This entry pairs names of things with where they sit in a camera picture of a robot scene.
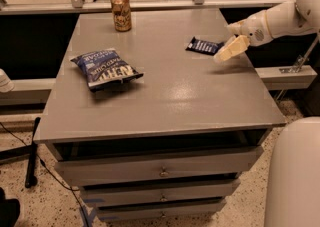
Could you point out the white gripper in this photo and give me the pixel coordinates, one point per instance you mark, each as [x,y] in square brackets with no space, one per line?
[254,31]

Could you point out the blue rxbar blueberry wrapper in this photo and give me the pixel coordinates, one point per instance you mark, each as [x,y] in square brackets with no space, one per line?
[203,46]

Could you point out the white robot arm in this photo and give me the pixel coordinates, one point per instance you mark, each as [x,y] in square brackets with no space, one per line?
[291,18]

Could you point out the gold soda can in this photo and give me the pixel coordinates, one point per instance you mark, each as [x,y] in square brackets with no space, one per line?
[121,11]

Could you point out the grey drawer cabinet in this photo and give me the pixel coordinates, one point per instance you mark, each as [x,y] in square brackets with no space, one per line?
[184,101]

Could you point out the top grey drawer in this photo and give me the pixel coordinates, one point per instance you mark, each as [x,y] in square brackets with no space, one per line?
[158,166]

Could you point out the grey drawer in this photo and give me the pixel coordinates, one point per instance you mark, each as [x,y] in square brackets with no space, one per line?
[161,193]
[158,166]
[160,209]

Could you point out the blue kettle chips bag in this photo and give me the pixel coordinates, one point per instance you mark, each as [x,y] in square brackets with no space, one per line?
[105,67]

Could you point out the bottom grey drawer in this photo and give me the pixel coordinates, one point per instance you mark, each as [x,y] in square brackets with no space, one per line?
[160,209]

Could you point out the middle grey drawer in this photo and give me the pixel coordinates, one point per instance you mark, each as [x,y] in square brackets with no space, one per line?
[161,193]

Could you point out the white object at left edge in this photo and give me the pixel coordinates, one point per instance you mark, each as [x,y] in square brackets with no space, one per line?
[6,84]

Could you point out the black stand leg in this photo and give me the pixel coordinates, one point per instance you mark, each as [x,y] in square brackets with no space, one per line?
[31,179]

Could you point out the metal bracket on ledge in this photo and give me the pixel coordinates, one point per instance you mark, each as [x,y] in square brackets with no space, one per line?
[301,60]

